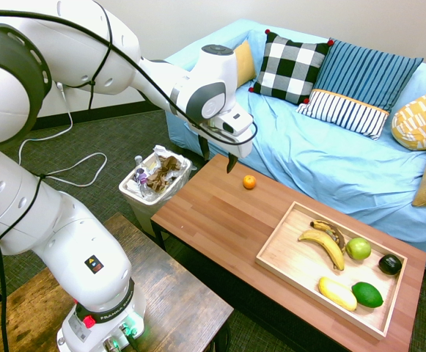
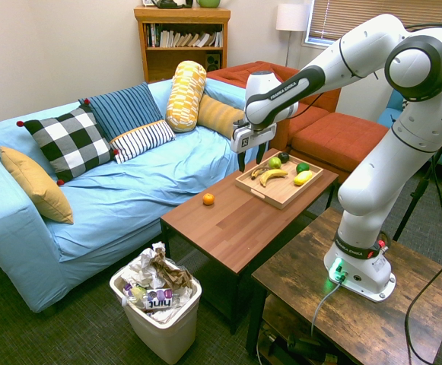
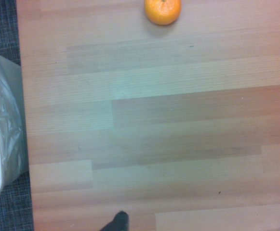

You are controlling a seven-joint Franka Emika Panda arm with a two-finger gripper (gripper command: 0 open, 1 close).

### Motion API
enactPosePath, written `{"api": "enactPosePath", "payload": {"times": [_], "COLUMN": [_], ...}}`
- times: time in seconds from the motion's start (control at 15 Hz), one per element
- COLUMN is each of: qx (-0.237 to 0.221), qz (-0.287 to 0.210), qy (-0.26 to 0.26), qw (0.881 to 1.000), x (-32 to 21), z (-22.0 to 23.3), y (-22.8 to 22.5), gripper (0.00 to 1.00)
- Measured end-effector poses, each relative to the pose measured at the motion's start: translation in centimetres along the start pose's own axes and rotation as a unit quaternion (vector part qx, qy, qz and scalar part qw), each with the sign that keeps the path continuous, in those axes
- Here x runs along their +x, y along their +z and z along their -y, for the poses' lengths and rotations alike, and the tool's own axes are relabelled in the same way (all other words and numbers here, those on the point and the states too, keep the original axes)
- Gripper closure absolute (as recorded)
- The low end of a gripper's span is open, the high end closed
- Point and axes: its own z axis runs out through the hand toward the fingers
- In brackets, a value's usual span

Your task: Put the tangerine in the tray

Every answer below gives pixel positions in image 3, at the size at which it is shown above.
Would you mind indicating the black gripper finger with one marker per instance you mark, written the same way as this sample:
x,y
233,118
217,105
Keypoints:
x,y
119,222

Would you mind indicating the orange tangerine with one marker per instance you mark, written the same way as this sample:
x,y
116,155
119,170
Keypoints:
x,y
162,12

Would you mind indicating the grey trash bin with liner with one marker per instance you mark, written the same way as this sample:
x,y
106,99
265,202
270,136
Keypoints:
x,y
2,115

